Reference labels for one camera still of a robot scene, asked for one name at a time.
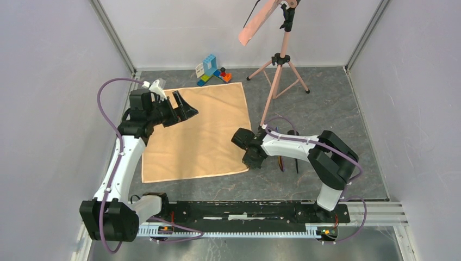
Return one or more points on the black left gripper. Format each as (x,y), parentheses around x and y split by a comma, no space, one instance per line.
(185,110)

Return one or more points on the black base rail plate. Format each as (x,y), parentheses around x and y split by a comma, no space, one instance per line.
(250,216)

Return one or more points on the peach cloth napkin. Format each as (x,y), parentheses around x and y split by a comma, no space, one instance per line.
(200,146)

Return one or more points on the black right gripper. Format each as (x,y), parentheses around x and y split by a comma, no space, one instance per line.
(250,162)

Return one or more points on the colourful toy brick structure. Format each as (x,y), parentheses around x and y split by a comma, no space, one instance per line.
(208,69)

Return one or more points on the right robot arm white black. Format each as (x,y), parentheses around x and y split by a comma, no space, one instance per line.
(333,161)

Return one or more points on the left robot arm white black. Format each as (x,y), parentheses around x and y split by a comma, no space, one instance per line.
(109,216)

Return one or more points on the pink panel on tripod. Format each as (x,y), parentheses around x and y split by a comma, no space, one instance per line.
(257,21)

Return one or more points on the iridescent rainbow knife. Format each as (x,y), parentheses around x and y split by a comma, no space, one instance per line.
(281,163)

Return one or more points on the black utensil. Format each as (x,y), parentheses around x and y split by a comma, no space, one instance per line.
(296,133)

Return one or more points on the pink tripod stand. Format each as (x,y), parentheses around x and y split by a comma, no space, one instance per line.
(272,69)

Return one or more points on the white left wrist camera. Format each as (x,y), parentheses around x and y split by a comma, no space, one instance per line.
(157,88)

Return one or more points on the aluminium frame rail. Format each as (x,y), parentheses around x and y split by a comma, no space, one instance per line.
(362,214)

